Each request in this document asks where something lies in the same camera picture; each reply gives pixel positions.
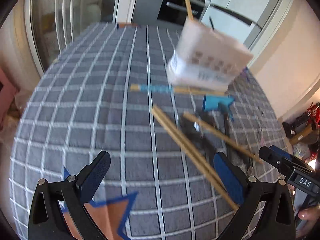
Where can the black oven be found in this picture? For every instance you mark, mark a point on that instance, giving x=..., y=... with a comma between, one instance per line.
x=173, y=11

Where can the person's hand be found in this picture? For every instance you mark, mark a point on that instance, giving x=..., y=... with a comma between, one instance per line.
x=310, y=215

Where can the grey checkered tablecloth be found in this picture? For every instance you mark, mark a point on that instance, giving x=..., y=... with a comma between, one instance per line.
x=83, y=105

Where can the single bamboo chopstick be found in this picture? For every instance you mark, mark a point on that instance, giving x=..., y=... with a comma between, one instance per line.
x=221, y=136

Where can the glass sliding door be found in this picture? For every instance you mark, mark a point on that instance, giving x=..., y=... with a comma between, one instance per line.
x=51, y=25

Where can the small black spoon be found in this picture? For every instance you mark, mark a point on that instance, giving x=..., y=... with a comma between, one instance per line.
x=224, y=112

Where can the white refrigerator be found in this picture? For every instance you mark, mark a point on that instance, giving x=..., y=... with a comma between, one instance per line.
x=241, y=19

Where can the beige plastic utensil holder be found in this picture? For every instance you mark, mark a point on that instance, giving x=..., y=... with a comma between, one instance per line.
x=206, y=58

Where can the pink plastic stool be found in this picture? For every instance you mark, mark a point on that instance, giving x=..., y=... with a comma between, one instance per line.
x=7, y=95

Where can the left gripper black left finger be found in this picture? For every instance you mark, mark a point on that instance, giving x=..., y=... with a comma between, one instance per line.
x=46, y=220

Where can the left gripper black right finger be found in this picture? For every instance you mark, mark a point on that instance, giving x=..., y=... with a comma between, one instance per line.
x=277, y=220

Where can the blue patterned bamboo chopstick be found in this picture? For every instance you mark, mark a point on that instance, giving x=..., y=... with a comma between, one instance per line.
x=177, y=90

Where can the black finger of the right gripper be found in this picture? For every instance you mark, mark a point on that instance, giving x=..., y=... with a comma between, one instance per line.
x=281, y=164
x=281, y=152

